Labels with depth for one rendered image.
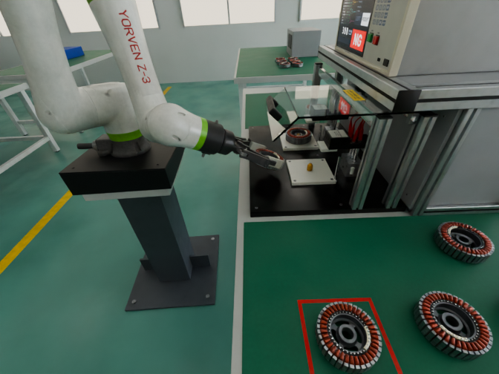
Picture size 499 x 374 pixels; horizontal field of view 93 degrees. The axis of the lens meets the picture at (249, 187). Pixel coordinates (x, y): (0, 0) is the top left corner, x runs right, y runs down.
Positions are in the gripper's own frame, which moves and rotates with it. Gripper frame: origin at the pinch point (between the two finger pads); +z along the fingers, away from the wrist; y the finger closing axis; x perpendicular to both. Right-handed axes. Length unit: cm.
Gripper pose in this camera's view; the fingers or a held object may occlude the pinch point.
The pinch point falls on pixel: (268, 155)
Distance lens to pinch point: 82.9
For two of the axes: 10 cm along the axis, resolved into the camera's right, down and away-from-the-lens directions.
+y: 4.4, 5.3, -7.2
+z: 7.9, 1.5, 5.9
